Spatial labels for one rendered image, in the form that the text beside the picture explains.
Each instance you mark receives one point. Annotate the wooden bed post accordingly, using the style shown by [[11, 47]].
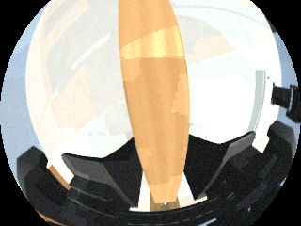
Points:
[[163, 207]]

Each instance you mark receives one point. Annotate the wooden side rail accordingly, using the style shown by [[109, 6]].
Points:
[[155, 80]]

